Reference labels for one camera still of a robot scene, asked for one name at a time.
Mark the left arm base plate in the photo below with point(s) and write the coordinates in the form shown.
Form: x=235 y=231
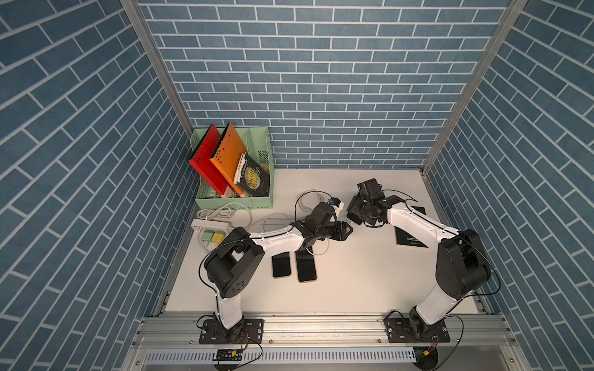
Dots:
x=214 y=333

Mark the orange folder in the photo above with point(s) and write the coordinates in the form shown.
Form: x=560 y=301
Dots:
x=227 y=154

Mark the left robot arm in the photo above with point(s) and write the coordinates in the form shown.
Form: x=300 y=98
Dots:
x=232 y=264

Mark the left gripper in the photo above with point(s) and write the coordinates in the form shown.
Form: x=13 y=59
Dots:
x=339 y=230

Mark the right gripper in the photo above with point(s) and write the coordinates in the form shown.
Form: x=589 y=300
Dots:
x=352 y=206

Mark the aluminium front rail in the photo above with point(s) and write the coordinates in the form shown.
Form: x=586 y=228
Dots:
x=178 y=330

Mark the small black controller board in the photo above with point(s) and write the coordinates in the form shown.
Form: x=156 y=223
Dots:
x=228 y=355

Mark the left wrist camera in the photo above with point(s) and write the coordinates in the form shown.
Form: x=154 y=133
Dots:
x=337 y=205

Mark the phone with pink case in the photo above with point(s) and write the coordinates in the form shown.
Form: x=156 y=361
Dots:
x=306 y=268

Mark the yellow charger plug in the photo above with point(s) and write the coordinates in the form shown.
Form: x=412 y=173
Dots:
x=218 y=237

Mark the phone with light blue case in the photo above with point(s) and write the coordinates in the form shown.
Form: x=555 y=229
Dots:
x=281 y=265

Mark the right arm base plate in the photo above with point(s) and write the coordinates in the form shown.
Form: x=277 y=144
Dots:
x=400 y=330

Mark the red folder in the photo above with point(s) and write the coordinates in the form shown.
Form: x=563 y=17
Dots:
x=201 y=162

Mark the green charger plug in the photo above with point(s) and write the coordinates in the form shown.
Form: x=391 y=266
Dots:
x=207 y=236

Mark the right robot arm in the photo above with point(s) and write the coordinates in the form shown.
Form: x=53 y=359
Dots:
x=461 y=266

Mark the black Murphy's law book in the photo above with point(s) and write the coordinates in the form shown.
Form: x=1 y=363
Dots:
x=410 y=239

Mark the mint green perforated basket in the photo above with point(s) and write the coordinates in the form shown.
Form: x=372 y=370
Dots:
x=257 y=142

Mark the Moon and Sixpence book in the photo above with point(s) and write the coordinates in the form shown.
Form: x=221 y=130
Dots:
x=251 y=177

